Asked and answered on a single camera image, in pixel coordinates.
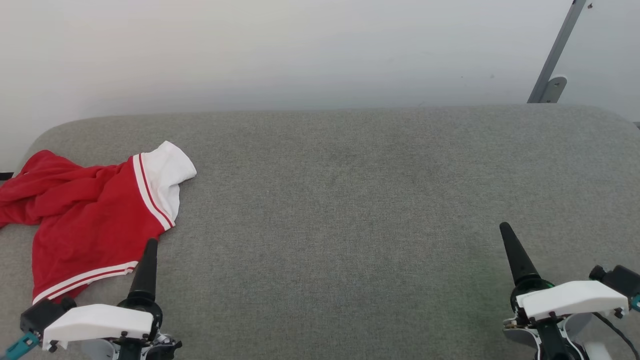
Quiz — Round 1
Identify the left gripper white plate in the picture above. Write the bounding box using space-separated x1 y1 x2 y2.
42 238 183 360

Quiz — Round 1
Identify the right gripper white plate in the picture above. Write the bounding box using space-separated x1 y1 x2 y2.
499 222 630 360

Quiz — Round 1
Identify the red white basketball jersey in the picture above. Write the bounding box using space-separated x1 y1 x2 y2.
0 140 197 306

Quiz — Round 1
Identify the grey metal mounting plate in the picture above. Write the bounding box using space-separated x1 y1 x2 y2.
540 75 568 104

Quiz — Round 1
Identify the grey fabric sofa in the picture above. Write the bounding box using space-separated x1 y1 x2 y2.
0 103 640 360

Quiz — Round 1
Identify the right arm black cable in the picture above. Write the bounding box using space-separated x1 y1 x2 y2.
592 312 640 360

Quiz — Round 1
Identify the left teal cable connector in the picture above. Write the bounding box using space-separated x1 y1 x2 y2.
0 332 41 360

